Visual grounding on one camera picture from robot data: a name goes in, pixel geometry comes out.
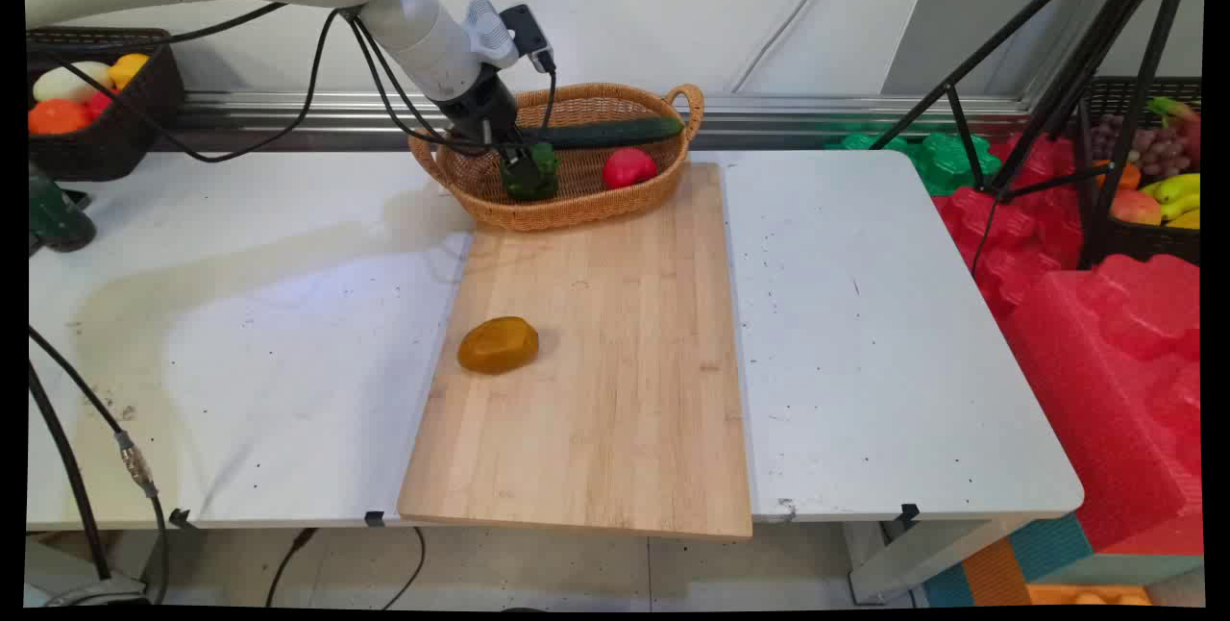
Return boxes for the grey base on floor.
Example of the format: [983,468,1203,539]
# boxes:
[27,571,153,609]

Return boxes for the dark green cucumber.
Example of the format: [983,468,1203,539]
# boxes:
[519,115,686,152]

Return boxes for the green foam block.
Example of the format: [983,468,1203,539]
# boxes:
[824,130,1002,198]

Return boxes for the small orange fruit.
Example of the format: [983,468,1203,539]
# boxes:
[1094,159,1144,192]

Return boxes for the orange round fruit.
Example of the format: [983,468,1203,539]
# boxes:
[28,99,95,136]

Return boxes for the dark green clamp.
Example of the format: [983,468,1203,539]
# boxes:
[28,163,98,255]

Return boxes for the aluminium wall rail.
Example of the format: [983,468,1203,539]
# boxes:
[178,90,1031,139]

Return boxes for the teal orange foam mat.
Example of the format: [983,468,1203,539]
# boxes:
[921,509,1202,609]

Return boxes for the white table leg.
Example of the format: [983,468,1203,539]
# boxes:
[844,513,1031,606]

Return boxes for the thin black cable under table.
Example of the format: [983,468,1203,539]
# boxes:
[265,526,427,611]

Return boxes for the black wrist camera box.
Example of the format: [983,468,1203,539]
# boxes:
[499,4,557,75]

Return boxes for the looped black gripper cable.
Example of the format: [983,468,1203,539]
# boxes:
[348,15,493,159]

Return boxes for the red foam block pile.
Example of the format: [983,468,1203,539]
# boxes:
[930,133,1204,557]

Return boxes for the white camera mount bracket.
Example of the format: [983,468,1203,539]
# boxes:
[463,0,521,70]

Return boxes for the orange pink peach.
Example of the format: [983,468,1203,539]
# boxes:
[1110,188,1165,227]

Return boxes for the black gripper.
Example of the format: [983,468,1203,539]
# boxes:
[435,64,547,178]

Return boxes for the black mesh fruit basket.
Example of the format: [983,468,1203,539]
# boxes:
[1074,76,1203,267]

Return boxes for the long black arm cable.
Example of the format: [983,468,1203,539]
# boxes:
[28,2,343,164]

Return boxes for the yellow green bananas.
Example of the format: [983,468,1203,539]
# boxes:
[1139,173,1202,223]

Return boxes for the dark wicker fruit basket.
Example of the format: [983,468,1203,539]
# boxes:
[27,27,186,184]

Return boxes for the white round fruit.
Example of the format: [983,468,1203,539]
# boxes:
[33,61,114,104]

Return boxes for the thick black floor cable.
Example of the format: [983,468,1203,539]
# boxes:
[28,364,114,582]

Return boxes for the black tripod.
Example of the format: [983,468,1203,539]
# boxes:
[870,0,1202,272]

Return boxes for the red apple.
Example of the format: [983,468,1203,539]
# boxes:
[602,147,659,191]

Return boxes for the green bell pepper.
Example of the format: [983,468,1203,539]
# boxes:
[501,142,561,203]

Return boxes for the wooden cutting board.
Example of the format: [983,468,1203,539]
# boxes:
[397,162,754,541]

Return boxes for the brown potato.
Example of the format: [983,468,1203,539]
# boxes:
[457,316,541,376]

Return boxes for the yellow fruit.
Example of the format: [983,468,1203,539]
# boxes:
[108,53,152,90]

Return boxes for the black camera usb cable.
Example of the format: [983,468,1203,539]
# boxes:
[531,46,560,153]

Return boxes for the woven wicker basket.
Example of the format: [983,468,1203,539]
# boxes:
[408,83,705,234]

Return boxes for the purple grape bunch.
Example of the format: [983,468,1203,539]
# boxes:
[1089,114,1194,181]

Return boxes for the black cable with metal connector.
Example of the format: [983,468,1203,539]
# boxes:
[28,326,172,605]

